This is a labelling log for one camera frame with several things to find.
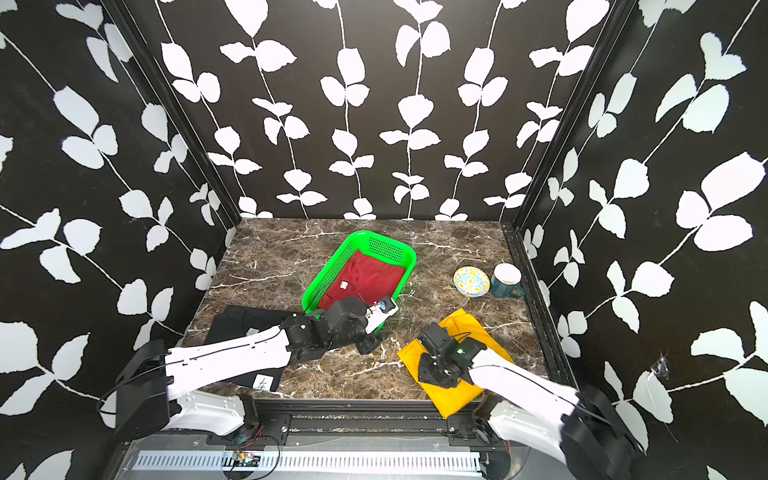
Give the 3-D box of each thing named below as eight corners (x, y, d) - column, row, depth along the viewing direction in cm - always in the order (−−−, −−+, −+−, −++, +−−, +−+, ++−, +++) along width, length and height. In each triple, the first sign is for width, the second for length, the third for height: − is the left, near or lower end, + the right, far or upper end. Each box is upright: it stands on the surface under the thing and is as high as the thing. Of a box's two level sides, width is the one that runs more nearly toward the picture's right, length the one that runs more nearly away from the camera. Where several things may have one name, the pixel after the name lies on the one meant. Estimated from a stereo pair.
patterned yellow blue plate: (454, 298, 101) (457, 290, 98) (450, 274, 108) (453, 266, 104) (488, 298, 102) (492, 290, 98) (483, 274, 108) (486, 266, 104)
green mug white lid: (488, 302, 100) (498, 283, 91) (483, 282, 106) (492, 262, 96) (513, 303, 100) (525, 284, 91) (507, 282, 106) (518, 262, 97)
